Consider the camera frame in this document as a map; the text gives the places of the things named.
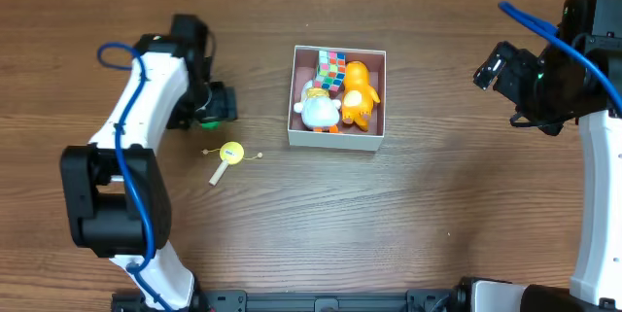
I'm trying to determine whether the white cardboard box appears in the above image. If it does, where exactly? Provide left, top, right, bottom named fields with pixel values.
left=288, top=45, right=386, bottom=152

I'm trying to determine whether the yellow wooden rattle drum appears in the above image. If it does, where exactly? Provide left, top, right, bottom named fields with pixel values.
left=201, top=141, right=263, bottom=186

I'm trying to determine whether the white duck plush toy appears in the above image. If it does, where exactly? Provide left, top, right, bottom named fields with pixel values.
left=294, top=80, right=341, bottom=133

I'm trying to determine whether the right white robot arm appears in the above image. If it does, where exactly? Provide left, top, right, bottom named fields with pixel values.
left=446, top=0, right=621, bottom=311

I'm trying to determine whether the orange dinosaur figure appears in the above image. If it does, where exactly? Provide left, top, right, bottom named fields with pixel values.
left=341, top=61, right=381, bottom=131

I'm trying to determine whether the left blue cable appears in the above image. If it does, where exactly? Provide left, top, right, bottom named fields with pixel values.
left=96, top=42, right=171, bottom=312

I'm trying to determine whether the multicoloured puzzle cube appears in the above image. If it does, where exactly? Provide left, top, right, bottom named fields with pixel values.
left=313, top=50, right=346, bottom=92

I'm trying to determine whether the right blue cable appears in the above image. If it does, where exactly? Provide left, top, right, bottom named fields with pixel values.
left=498, top=0, right=622, bottom=117

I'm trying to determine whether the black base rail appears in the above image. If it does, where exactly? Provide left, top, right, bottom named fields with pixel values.
left=110, top=276, right=622, bottom=312

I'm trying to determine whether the green plastic spinning top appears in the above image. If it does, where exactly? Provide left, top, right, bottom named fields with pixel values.
left=201, top=121, right=220, bottom=130

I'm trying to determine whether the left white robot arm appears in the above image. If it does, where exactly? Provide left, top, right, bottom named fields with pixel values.
left=59, top=14, right=237, bottom=311

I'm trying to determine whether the blue cable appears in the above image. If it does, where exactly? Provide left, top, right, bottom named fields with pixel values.
left=498, top=0, right=622, bottom=117
left=96, top=42, right=171, bottom=312

